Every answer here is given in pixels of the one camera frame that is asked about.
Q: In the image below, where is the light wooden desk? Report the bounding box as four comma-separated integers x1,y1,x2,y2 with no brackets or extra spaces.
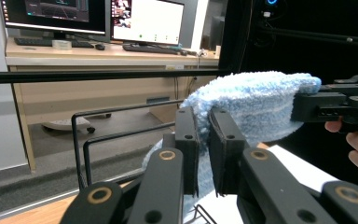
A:
5,36,222,173

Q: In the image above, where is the white screen computer monitor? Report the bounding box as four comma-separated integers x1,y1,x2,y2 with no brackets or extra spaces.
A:
110,0,200,49

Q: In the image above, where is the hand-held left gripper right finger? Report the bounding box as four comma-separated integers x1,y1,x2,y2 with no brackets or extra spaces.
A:
208,107,250,198

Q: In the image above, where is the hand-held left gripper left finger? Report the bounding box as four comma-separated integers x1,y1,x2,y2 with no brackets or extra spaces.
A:
162,106,201,198

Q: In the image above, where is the office chair wheeled base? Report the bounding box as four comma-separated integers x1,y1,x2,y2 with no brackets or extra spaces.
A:
41,113,113,135

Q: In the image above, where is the camera with blue light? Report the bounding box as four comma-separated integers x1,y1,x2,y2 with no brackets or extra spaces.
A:
261,0,282,19

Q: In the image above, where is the black wire rack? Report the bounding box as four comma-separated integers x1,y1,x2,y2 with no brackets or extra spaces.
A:
71,98,218,224

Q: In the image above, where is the black horizontal frame bar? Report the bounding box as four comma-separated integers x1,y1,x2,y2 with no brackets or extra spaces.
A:
0,68,232,85

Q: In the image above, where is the black metal stand bar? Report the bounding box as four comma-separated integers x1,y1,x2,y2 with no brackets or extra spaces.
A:
256,23,358,49

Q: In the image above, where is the dark screen computer monitor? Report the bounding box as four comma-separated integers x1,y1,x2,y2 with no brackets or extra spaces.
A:
0,0,112,43

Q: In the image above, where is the light blue striped towel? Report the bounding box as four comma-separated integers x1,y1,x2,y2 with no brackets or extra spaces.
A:
141,70,323,220

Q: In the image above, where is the black keyboard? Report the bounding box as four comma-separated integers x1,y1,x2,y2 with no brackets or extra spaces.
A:
122,43,188,57
13,36,95,49

